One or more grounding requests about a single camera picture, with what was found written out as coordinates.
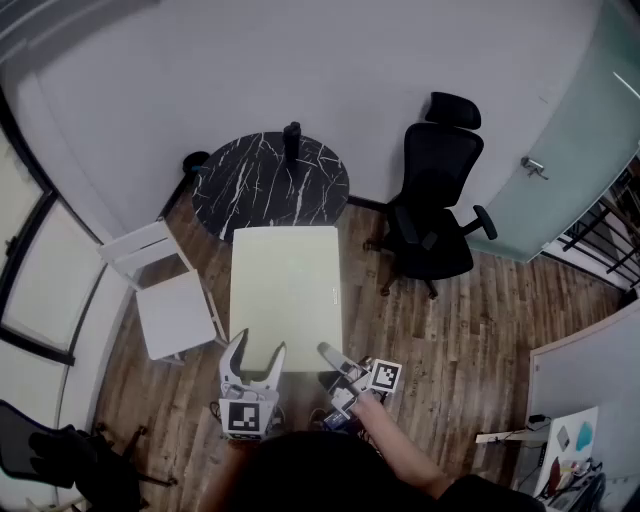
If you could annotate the person's left forearm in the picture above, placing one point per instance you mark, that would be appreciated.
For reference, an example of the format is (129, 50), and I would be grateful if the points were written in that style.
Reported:
(232, 465)

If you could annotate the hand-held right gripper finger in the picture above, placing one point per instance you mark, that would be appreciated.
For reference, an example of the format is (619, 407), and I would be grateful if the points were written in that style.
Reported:
(336, 360)

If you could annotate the person's right forearm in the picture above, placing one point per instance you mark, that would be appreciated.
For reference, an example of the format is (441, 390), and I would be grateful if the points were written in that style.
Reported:
(400, 445)

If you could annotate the grey pad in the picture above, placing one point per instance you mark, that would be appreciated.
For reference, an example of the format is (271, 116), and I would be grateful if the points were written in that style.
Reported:
(564, 436)

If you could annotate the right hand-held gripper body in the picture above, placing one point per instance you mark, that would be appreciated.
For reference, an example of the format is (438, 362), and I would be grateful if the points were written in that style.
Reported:
(385, 376)

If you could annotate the black mesh headrest office chair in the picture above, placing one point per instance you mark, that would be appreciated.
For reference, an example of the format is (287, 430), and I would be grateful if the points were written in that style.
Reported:
(430, 230)

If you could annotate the white partition panel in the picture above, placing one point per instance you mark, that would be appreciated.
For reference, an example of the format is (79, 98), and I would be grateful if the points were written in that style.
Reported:
(590, 360)

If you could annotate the person's black shirt torso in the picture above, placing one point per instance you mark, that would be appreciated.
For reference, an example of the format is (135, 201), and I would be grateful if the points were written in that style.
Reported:
(325, 475)

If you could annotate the small black screen device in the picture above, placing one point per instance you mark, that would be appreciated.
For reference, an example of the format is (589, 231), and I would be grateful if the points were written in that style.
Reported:
(336, 420)

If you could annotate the black bottle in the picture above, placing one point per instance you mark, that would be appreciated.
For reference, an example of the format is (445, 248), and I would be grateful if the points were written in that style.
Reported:
(291, 142)

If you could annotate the black metal railing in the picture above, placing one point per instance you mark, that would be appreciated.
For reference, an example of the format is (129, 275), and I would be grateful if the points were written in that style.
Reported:
(605, 235)

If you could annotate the black waste bin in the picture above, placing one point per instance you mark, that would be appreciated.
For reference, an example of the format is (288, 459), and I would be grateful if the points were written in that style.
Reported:
(196, 161)

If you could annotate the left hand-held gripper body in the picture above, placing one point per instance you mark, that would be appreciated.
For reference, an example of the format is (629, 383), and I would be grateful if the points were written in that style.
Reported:
(244, 417)

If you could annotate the frosted glass door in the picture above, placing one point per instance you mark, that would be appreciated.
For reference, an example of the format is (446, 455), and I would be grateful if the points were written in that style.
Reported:
(575, 150)

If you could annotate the pale yellow board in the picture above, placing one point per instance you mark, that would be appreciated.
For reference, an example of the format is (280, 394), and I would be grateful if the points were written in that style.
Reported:
(285, 295)

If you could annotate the white side desk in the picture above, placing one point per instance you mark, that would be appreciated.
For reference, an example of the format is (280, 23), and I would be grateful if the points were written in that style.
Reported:
(562, 465)

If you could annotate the white chair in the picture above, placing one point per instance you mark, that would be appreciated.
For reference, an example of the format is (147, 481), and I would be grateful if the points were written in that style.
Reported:
(172, 312)

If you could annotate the black marble round table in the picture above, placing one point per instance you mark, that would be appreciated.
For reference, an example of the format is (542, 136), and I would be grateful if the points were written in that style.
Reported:
(250, 185)

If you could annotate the black framed window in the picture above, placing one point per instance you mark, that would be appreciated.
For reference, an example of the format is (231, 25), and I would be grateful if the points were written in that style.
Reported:
(35, 280)

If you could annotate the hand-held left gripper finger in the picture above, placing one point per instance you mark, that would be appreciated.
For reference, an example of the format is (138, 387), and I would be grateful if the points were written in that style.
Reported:
(232, 365)
(275, 375)

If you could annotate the teal object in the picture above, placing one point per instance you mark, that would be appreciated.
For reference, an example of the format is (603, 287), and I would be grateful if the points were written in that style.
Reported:
(584, 435)

